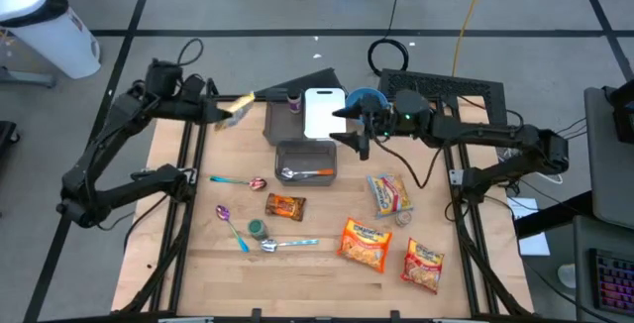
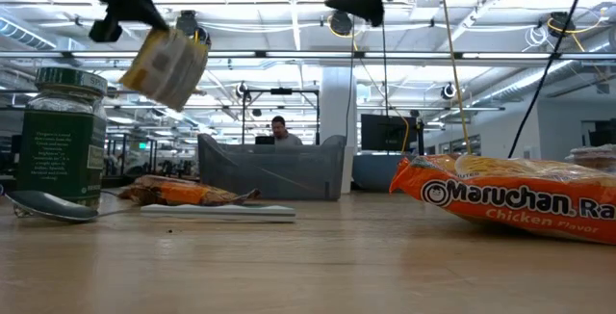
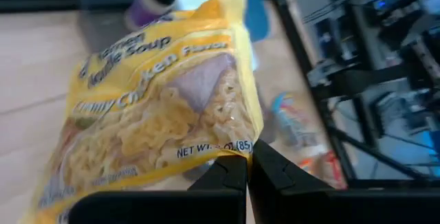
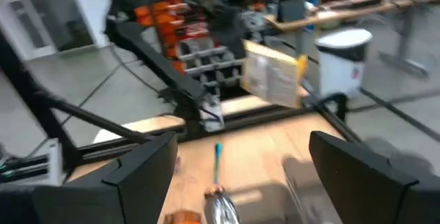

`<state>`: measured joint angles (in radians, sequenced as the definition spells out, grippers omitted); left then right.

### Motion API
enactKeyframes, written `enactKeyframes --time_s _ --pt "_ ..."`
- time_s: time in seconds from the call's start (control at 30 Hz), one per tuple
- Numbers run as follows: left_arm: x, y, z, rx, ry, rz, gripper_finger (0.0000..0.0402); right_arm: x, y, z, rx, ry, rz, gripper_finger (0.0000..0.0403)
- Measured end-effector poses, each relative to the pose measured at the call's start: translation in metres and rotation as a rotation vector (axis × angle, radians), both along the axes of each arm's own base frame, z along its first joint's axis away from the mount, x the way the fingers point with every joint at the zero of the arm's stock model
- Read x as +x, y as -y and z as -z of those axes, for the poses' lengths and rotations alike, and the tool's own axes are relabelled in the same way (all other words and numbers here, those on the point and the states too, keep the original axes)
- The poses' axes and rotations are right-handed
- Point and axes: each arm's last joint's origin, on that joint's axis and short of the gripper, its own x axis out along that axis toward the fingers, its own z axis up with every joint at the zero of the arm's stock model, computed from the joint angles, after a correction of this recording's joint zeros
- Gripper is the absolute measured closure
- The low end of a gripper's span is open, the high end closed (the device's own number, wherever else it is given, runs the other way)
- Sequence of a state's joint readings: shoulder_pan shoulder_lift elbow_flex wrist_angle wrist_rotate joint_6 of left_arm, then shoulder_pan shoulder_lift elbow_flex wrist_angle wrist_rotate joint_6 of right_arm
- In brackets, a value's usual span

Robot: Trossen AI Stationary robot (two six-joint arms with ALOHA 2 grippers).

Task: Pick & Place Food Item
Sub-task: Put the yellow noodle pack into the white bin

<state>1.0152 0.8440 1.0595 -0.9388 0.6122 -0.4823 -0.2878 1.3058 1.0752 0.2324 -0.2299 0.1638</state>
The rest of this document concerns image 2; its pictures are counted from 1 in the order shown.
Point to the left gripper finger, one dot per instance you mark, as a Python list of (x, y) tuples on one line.
[(149, 13)]

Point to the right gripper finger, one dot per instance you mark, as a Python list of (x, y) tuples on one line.
[(366, 6)]

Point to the yellow ramen packet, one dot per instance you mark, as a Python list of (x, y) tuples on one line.
[(166, 70)]

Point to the green-lid oregano spice jar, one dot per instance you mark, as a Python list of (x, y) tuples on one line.
[(62, 150)]

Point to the orange chicken ramen packet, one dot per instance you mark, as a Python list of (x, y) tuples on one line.
[(505, 203), (183, 192)]

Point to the white building column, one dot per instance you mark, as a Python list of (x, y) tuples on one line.
[(337, 107)]

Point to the black monitor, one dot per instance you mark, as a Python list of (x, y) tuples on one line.
[(385, 133)]

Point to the person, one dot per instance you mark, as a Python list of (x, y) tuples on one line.
[(284, 133)]

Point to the blue bowl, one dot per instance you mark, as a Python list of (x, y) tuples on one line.
[(373, 172)]

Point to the black laptop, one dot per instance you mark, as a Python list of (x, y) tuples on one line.
[(264, 139)]

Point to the grey plastic bin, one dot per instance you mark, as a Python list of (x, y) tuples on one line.
[(269, 174)]

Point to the small clear spice jar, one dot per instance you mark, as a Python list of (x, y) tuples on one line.
[(594, 157)]

